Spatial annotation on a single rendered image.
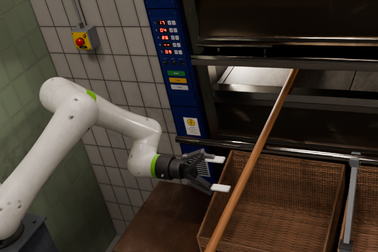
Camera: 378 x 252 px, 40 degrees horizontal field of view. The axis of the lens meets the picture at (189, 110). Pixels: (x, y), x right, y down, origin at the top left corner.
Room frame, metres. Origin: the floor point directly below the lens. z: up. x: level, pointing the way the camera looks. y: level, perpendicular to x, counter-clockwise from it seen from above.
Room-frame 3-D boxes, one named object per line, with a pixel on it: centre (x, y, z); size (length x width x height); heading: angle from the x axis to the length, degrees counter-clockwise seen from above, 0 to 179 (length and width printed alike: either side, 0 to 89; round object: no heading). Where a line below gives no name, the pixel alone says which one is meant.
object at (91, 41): (2.36, 0.41, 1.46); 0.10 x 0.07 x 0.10; 59
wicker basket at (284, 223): (1.70, -0.26, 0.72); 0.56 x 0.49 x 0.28; 58
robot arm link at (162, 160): (1.58, 0.13, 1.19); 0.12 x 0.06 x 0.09; 150
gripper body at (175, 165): (1.54, 0.06, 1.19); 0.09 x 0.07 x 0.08; 60
